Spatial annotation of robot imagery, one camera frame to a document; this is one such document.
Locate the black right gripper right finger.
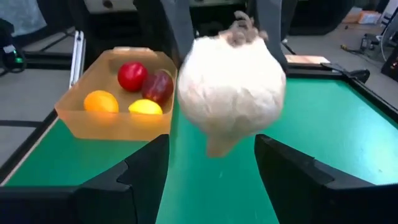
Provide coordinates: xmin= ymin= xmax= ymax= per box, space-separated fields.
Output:
xmin=254 ymin=134 xmax=398 ymax=224

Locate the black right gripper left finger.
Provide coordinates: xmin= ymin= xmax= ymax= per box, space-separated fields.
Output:
xmin=0 ymin=134 xmax=170 ymax=224

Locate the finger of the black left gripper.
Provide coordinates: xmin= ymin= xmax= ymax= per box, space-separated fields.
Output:
xmin=256 ymin=0 xmax=289 ymax=73
xmin=159 ymin=0 xmax=196 ymax=68

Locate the dark red apple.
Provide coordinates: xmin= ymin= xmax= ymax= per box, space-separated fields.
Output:
xmin=141 ymin=70 xmax=175 ymax=106

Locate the bright red apple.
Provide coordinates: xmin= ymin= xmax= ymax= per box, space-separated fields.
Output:
xmin=117 ymin=61 xmax=149 ymax=93

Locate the white garlic bulb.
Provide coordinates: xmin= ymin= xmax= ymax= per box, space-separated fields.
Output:
xmin=176 ymin=11 xmax=287 ymax=159

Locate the yellow lemon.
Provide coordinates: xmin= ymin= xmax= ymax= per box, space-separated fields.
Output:
xmin=127 ymin=98 xmax=164 ymax=115

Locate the yellow orange mango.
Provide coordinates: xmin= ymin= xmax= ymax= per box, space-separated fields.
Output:
xmin=83 ymin=90 xmax=120 ymax=114

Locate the translucent orange plastic tray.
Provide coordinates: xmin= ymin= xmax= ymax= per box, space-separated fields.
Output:
xmin=54 ymin=46 xmax=178 ymax=142

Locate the flat cardboard box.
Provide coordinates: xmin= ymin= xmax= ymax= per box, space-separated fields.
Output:
xmin=341 ymin=9 xmax=382 ymax=26

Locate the white flat bar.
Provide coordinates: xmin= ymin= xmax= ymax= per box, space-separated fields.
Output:
xmin=69 ymin=30 xmax=86 ymax=90

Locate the light blue patterned cloth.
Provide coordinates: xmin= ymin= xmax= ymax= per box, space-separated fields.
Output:
xmin=0 ymin=0 xmax=47 ymax=37

